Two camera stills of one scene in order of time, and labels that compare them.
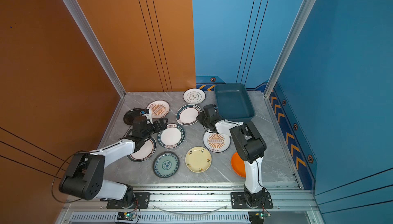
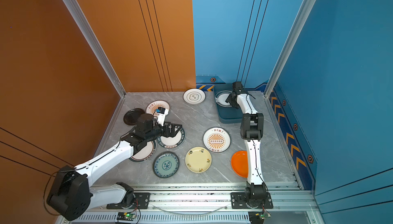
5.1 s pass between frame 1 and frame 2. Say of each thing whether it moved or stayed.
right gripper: moved
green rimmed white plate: moved
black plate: stayed
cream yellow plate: stayed
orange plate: stayed
